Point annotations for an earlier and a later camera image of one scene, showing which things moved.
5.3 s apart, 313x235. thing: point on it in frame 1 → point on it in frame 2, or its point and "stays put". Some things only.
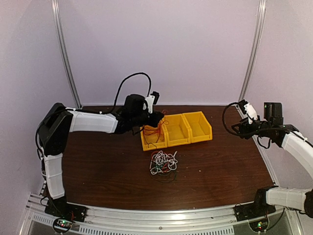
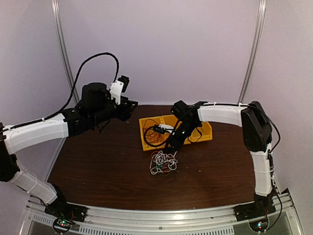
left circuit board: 62,224 stays put
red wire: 165,123 → 154,137
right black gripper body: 244,129 → 189,129
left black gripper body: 153,123 → 122,115
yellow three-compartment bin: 176,129 stays put
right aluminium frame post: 261,15 stays put
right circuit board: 259,225 stays put
